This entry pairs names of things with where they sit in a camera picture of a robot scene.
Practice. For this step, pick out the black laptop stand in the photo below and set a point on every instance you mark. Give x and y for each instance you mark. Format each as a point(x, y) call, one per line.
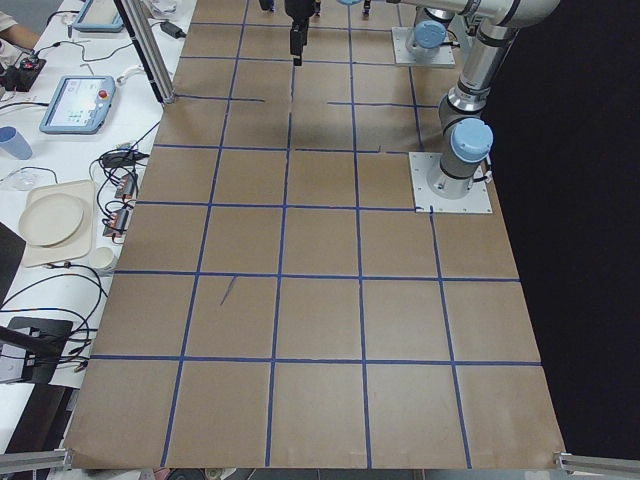
point(31, 349)

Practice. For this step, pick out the white paper cup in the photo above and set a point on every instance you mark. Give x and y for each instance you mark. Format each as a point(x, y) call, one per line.
point(103, 260)

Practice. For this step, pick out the cream tray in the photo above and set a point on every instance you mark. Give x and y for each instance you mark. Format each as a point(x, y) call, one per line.
point(78, 244)

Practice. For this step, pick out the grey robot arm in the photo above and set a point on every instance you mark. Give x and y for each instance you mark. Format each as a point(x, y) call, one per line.
point(430, 31)
point(465, 135)

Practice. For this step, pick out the black power adapter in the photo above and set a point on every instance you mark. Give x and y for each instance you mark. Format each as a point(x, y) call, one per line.
point(172, 30)

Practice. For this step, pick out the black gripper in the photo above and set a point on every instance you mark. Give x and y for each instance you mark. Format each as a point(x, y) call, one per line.
point(298, 10)

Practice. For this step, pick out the blue plastic cup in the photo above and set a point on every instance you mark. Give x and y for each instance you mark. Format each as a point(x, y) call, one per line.
point(13, 143)

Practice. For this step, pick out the cream round plate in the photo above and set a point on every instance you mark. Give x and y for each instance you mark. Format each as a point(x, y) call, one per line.
point(50, 220)

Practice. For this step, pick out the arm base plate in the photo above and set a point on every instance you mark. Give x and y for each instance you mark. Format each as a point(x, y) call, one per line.
point(409, 53)
point(436, 192)

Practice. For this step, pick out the blue teach pendant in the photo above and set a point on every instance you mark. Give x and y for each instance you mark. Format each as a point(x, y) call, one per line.
point(98, 16)
point(80, 105)

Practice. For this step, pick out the aluminium frame post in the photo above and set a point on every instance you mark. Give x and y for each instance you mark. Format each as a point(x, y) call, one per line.
point(142, 37)

